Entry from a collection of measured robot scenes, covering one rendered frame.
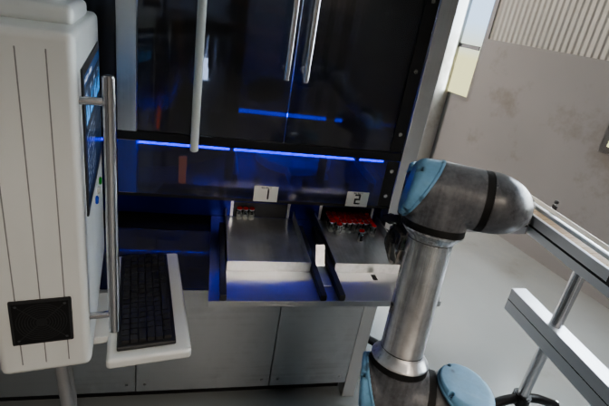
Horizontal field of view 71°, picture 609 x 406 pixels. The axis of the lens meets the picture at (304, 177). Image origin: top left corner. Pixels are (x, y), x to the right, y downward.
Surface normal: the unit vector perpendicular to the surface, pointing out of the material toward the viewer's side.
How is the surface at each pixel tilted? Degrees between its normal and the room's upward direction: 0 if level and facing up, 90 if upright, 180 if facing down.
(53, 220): 90
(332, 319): 90
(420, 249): 79
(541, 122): 90
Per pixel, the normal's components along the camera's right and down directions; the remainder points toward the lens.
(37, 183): 0.33, 0.40
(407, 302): -0.54, 0.05
